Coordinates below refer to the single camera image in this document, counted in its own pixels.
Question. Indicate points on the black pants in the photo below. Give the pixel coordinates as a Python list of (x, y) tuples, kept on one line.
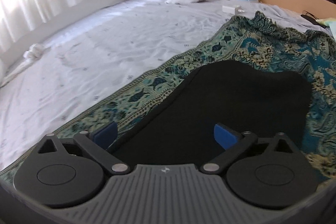
[(180, 130)]

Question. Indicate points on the teal patterned bedspread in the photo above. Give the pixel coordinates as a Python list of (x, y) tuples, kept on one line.
[(262, 53)]

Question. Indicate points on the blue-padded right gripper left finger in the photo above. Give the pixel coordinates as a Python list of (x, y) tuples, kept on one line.
[(94, 145)]

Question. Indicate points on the white bed sheet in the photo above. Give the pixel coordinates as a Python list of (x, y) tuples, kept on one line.
[(92, 50)]

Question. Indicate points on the knotted white cloth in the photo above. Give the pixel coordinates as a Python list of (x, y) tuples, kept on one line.
[(12, 65)]

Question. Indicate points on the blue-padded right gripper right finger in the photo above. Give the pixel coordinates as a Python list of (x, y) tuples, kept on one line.
[(234, 145)]

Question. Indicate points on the white power brick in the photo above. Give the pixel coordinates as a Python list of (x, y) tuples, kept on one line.
[(234, 10)]

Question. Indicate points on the light green folded towel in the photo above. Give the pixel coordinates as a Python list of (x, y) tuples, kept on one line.
[(328, 22)]

